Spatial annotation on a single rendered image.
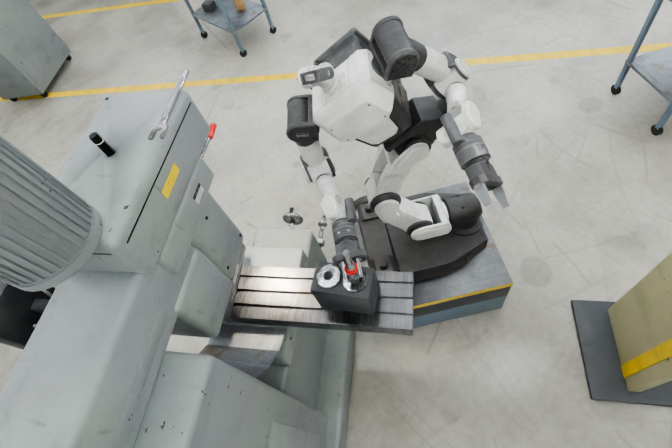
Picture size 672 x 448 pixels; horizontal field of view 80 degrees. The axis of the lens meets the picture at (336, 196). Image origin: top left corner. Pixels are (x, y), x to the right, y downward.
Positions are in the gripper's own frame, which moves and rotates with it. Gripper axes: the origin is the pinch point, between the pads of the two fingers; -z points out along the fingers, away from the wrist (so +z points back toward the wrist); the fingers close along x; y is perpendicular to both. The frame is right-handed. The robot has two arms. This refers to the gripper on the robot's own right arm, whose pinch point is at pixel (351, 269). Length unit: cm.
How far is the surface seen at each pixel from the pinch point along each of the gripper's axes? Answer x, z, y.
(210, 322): -42.3, -14.6, -18.1
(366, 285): 3.3, -3.2, 8.9
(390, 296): 10.8, -2.2, 27.7
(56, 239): -46, -15, -73
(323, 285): -11.8, -0.1, 7.6
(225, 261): -38.6, 5.3, -16.2
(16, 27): -313, 395, 59
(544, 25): 212, 254, 125
